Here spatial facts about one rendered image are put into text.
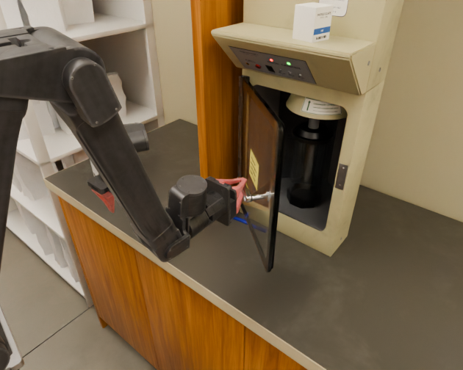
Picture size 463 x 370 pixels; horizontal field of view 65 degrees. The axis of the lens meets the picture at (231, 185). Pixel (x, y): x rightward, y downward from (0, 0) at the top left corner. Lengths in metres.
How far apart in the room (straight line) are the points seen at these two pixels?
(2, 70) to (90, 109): 0.08
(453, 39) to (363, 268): 0.66
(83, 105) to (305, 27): 0.47
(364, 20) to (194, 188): 0.45
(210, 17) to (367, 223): 0.75
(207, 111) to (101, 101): 0.58
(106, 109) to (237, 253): 0.70
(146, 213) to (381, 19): 0.55
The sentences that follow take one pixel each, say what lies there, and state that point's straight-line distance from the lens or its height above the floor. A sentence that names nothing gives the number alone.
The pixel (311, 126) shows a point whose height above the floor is 1.26.
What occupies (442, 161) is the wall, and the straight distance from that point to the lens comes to 1.30.
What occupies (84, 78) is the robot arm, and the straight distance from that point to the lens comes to 0.39.
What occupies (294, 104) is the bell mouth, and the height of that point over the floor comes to 1.33.
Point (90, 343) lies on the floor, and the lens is 2.09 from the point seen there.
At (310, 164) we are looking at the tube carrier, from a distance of 1.00.
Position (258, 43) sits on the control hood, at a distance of 0.77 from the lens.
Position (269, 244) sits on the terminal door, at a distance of 0.84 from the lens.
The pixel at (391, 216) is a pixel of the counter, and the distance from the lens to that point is 1.26.
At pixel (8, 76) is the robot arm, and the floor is 1.57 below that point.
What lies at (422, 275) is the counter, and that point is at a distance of 1.10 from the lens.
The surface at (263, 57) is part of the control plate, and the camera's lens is 0.81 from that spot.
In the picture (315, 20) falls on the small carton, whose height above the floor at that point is 1.55.
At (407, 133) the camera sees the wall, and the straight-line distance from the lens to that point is 1.29.
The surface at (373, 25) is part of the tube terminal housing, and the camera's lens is 0.78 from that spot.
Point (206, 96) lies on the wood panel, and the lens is 0.95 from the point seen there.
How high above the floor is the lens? 1.67
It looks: 34 degrees down
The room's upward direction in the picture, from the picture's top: straight up
